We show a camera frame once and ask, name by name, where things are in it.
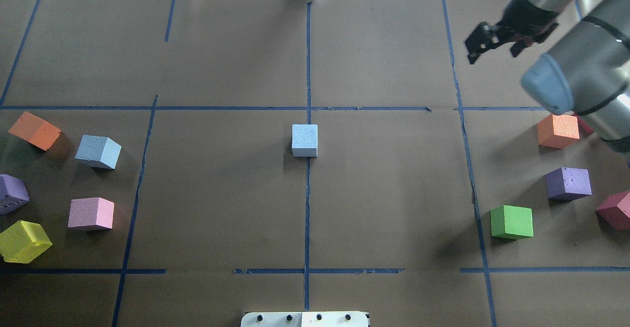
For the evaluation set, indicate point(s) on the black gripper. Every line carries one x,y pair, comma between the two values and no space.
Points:
520,14

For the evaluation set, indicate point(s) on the light blue block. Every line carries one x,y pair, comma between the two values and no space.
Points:
304,141
98,151

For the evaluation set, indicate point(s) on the purple foam block right side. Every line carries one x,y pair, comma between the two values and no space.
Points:
568,184

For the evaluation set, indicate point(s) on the purple foam block left side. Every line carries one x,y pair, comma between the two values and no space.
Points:
13,194

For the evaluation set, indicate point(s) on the orange foam block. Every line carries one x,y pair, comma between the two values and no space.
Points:
557,131
35,131

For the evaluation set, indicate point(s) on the green foam block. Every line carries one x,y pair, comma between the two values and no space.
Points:
511,222

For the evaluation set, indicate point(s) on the purple foam block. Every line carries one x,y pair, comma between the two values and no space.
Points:
568,184
13,194

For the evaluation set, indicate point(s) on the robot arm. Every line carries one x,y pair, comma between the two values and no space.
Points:
582,72

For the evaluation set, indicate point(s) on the orange foam block right side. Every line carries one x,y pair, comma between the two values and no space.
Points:
557,131

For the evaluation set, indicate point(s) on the crimson foam block near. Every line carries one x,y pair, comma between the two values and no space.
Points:
615,210

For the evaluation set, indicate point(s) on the orange foam block left side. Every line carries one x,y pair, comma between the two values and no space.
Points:
35,131

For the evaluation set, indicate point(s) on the crimson foam block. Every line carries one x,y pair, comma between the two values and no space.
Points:
583,125
615,210

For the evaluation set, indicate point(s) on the yellow foam block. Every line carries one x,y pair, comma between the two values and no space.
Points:
23,242

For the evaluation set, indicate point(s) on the crimson foam block far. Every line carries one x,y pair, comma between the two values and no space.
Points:
583,125

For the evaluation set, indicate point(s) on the pink foam block left side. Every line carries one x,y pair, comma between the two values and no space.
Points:
91,213

